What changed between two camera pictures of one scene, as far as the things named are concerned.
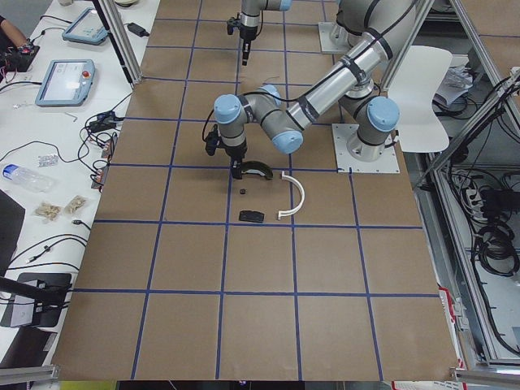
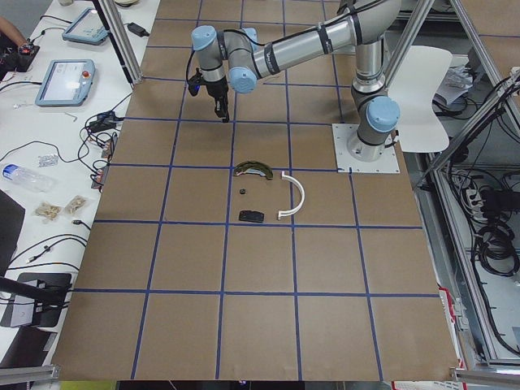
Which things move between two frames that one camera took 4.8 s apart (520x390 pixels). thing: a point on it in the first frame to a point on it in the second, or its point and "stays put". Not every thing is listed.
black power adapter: (137, 30) stays put
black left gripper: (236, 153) to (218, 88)
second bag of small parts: (75, 204) stays put
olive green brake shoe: (257, 167) stays put
